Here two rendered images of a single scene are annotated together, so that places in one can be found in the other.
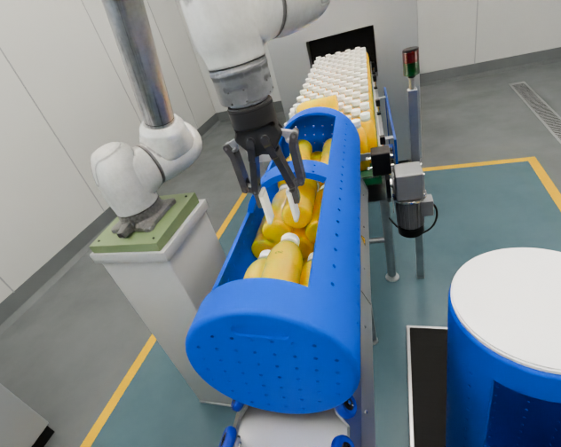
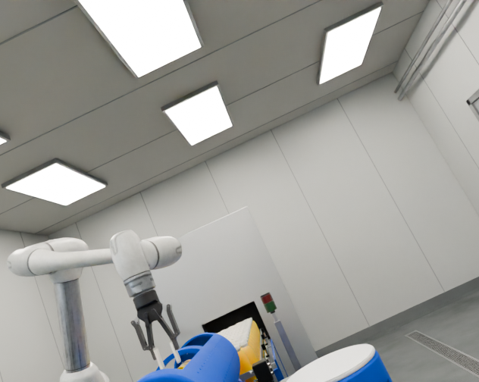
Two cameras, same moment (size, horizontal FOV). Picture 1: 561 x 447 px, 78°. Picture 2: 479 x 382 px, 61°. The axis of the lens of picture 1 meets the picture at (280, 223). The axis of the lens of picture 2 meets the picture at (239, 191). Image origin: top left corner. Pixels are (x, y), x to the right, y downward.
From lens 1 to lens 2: 83 cm
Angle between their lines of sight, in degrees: 50
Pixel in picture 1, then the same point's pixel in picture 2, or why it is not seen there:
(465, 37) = (350, 307)
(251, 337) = not seen: outside the picture
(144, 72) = (73, 326)
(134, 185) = not seen: outside the picture
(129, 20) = (70, 293)
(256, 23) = (145, 257)
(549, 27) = (411, 286)
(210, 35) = (125, 263)
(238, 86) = (138, 283)
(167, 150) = not seen: outside the picture
